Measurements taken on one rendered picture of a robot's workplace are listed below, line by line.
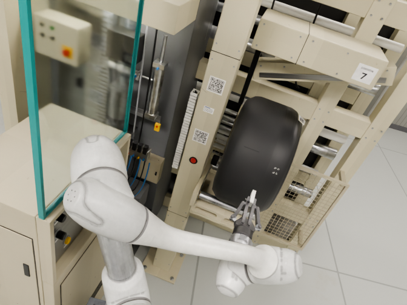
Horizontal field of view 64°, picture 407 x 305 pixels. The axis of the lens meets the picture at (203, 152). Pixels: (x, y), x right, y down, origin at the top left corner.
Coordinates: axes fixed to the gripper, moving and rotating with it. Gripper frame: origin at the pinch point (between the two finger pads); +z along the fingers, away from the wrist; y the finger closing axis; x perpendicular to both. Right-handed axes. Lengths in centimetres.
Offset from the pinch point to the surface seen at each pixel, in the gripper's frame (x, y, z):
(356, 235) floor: 146, -127, 125
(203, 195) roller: 35.1, 20.3, 19.1
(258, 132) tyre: -14.1, 6.4, 24.9
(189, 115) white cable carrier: -3, 40, 33
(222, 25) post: -48, 36, 39
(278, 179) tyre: -1.8, -9.0, 14.1
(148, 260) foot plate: 126, 43, 15
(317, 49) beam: -40, -6, 64
